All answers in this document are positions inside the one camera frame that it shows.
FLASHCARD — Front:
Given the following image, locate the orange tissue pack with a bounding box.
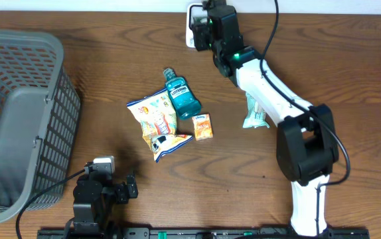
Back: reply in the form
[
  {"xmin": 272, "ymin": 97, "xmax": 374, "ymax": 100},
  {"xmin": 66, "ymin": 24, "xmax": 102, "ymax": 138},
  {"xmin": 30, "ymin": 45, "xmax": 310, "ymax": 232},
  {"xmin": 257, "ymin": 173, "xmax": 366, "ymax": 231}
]
[{"xmin": 192, "ymin": 114, "xmax": 213, "ymax": 141}]

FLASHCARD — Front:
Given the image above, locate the teal wet wipes pack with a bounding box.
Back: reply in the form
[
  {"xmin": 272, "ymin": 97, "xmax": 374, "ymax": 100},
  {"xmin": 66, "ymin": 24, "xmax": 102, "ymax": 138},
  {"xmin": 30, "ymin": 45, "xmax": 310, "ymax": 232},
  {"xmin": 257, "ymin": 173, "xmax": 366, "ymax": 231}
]
[{"xmin": 242, "ymin": 92, "xmax": 269, "ymax": 128}]

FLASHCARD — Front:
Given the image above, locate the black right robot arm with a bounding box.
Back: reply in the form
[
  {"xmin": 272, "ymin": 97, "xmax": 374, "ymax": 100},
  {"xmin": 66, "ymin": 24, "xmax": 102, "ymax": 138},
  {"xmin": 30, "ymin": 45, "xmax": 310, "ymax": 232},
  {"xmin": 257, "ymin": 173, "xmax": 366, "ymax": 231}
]
[{"xmin": 191, "ymin": 1, "xmax": 339, "ymax": 236}]

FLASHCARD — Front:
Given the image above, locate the white barcode scanner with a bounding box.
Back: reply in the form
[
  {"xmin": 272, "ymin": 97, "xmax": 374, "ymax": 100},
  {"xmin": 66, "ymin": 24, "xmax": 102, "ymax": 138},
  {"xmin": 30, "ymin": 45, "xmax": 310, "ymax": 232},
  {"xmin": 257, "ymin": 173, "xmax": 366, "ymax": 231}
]
[{"xmin": 185, "ymin": 1, "xmax": 213, "ymax": 51}]

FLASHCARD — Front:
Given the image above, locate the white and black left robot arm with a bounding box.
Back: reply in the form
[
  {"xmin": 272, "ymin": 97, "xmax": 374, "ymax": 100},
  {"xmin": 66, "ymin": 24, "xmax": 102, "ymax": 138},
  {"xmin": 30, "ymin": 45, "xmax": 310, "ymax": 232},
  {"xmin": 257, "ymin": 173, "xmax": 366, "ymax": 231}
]
[{"xmin": 62, "ymin": 163, "xmax": 138, "ymax": 238}]

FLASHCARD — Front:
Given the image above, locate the teal mouthwash bottle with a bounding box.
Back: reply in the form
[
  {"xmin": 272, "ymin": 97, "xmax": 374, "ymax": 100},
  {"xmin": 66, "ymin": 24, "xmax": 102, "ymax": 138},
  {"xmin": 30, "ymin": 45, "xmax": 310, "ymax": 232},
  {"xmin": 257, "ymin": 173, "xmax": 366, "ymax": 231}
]
[{"xmin": 163, "ymin": 68, "xmax": 202, "ymax": 120}]

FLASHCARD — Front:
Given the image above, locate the yellow chips bag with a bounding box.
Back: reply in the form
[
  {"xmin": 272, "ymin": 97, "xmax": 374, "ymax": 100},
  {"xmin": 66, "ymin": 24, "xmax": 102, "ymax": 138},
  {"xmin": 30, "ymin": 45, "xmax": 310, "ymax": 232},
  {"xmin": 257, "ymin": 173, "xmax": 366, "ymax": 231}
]
[{"xmin": 127, "ymin": 88, "xmax": 193, "ymax": 163}]

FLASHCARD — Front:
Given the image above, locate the grey plastic shopping basket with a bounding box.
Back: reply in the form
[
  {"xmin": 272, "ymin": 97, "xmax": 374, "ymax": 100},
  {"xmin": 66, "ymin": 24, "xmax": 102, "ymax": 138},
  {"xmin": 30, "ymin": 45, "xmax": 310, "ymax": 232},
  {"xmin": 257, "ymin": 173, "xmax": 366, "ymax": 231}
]
[{"xmin": 0, "ymin": 30, "xmax": 81, "ymax": 223}]

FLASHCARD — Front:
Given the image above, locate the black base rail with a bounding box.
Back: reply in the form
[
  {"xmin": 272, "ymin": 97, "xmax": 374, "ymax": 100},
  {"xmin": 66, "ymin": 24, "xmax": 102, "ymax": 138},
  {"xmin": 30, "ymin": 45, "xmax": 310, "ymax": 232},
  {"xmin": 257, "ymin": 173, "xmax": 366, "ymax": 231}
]
[{"xmin": 37, "ymin": 227, "xmax": 370, "ymax": 239}]

